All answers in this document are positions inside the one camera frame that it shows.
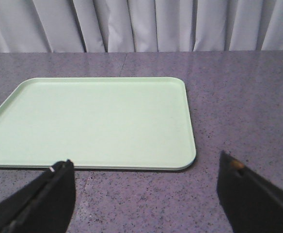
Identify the grey pleated curtain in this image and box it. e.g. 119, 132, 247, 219
0, 0, 283, 52

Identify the light green rectangular tray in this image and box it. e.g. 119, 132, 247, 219
0, 77, 196, 170

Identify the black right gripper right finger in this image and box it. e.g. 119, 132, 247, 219
217, 151, 283, 233

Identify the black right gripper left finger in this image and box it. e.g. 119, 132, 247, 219
0, 160, 76, 233

